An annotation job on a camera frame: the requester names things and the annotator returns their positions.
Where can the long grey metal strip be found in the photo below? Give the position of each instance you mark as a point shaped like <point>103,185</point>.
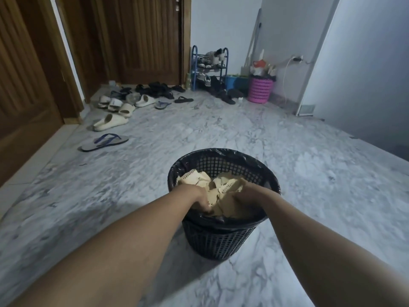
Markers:
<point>254,41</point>

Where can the black bin with liner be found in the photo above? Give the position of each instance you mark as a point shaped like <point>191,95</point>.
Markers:
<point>217,246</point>

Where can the crumpled clear plastic bag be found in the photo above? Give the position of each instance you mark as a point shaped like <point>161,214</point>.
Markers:
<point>271,71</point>

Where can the blue mop bucket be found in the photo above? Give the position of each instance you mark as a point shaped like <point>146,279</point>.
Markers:
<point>236,84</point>

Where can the brown paper piece white label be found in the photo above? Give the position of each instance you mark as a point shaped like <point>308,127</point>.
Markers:
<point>227,188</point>

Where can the pile of black sandals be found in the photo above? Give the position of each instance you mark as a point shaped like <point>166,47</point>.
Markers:
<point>153,89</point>

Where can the person's right forearm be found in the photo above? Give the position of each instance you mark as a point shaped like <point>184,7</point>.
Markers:
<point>335,252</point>

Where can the blue metal shoe rack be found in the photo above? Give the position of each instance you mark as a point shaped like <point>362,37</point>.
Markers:
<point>194,60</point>

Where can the pale green bottle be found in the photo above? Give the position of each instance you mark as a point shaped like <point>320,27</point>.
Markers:
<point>188,81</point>

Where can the person's right hand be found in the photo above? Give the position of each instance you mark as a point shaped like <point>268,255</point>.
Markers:
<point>252,196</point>

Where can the row of grey sneakers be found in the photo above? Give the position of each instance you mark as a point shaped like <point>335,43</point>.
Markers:
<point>211,55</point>

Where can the black flip-flop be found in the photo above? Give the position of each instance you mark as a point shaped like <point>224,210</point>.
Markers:
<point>183,100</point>

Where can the cream slide sandal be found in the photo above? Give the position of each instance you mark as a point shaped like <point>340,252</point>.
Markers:
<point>104,101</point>
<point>115,105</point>
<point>145,101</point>
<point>110,123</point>
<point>127,110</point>

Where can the person's left forearm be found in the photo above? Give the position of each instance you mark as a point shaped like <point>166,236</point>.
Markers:
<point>112,252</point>

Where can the red cloth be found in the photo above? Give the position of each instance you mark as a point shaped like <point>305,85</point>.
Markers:
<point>259,65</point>

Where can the pink mesh basket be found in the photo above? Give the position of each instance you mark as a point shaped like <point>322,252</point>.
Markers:
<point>260,91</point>

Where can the black power adapter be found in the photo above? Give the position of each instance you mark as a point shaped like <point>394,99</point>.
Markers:
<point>297,59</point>

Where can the grey flip-flop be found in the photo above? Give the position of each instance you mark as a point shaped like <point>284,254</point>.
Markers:
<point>163,105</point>

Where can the grey slide sandal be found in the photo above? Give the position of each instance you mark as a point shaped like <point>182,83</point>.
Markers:
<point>132,98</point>

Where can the person's left hand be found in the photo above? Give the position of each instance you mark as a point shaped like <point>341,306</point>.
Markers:
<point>199,198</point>

